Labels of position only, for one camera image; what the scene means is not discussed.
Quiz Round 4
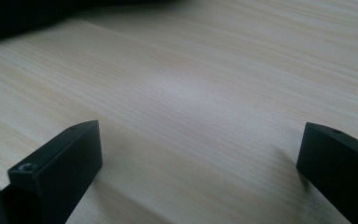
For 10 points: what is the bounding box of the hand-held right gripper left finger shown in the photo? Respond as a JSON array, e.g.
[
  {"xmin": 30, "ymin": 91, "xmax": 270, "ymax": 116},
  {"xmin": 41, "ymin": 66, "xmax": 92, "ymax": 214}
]
[{"xmin": 0, "ymin": 119, "xmax": 103, "ymax": 224}]

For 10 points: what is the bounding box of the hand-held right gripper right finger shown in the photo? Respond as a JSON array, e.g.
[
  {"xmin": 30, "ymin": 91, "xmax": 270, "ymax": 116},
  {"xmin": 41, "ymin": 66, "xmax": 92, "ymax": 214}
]
[{"xmin": 296, "ymin": 121, "xmax": 358, "ymax": 224}]

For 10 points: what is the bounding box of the dark cloth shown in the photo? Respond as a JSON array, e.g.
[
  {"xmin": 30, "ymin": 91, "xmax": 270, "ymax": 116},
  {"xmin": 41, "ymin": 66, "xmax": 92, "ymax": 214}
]
[{"xmin": 0, "ymin": 0, "xmax": 181, "ymax": 46}]

